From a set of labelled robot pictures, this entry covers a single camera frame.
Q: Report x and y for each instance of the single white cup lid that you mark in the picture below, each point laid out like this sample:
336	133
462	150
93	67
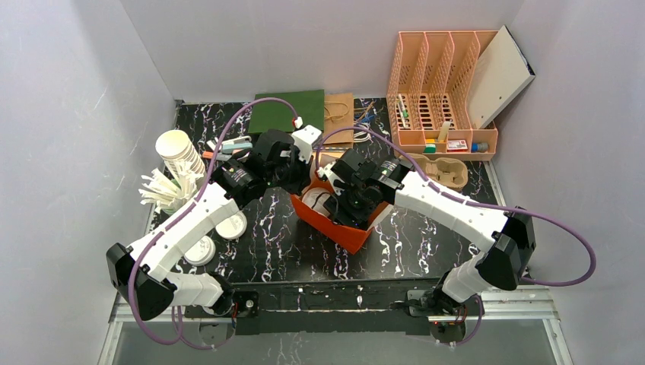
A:
315	198

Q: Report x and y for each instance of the metal base rail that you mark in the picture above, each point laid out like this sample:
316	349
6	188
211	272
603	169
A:
353	322

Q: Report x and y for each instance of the stack of pulp cup carriers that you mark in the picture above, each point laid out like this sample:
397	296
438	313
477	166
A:
448	172

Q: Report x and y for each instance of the brown kraft paper bag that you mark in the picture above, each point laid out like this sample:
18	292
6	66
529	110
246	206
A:
339	113

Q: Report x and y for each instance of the green cup of straws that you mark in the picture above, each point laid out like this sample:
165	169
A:
166	194

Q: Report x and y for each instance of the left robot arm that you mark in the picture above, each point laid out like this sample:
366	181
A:
142	272

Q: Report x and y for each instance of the white lids partial stack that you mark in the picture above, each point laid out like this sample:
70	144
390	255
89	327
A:
233	227

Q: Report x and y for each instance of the pink desk file organizer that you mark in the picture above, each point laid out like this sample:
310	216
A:
428	89

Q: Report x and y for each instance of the white cup lids stack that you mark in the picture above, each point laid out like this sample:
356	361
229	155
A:
202	252

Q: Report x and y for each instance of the tall stack paper cups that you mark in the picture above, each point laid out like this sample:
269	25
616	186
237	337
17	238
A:
176	147

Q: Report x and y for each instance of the white board panel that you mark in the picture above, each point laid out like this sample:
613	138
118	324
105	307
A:
501	73

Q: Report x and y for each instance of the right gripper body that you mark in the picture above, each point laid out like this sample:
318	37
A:
344	211

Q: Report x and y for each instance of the orange paper bag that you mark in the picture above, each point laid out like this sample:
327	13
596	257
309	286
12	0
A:
332	226

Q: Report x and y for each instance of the red small box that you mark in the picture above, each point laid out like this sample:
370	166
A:
454	146

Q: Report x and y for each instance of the green paper bag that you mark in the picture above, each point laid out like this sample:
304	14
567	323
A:
309	105

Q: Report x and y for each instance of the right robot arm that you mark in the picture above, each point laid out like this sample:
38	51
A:
505	239

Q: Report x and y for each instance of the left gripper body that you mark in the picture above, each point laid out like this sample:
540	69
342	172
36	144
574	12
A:
296	178

